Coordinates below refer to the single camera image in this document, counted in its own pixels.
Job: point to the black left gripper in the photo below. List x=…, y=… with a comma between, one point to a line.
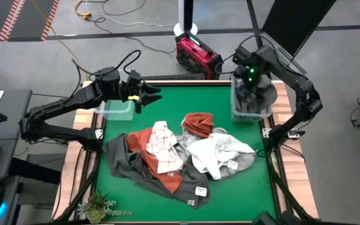
x=134, y=87

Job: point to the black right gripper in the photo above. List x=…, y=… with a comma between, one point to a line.
x=250, y=75

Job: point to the grey checked towel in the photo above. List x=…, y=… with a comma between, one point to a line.
x=264, y=97

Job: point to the large orange towel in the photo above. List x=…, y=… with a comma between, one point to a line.
x=136, y=142

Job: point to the white red-checked towel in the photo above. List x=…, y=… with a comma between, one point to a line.
x=164, y=147

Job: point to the small orange towel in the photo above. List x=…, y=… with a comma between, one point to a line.
x=198, y=125

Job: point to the white fine waffle towel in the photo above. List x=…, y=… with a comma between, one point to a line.
x=184, y=145

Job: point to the dark grey plain towel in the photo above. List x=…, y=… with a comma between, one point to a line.
x=127, y=168

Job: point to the plain white towel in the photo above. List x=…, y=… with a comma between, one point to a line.
x=217, y=153

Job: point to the light grey coarse waffle towel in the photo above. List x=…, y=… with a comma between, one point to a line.
x=247, y=164

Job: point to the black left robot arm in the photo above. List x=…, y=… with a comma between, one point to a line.
x=58, y=107

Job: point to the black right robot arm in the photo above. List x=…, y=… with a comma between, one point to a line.
x=305, y=93

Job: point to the clear plastic bin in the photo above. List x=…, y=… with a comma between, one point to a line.
x=114, y=111
x=248, y=115

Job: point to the red power station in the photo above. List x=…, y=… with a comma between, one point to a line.
x=195, y=56

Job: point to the black standing panel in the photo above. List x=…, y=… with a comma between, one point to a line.
x=295, y=22

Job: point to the white pole stand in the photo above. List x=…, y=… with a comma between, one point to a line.
x=185, y=15

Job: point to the green succulent plant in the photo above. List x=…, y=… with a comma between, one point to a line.
x=95, y=209

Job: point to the grey desk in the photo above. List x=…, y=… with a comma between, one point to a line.
x=14, y=106

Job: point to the silver arm base bracket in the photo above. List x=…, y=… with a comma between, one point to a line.
x=294, y=133
x=98, y=133

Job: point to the black frame strut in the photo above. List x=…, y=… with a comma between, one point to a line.
x=80, y=187
x=289, y=193

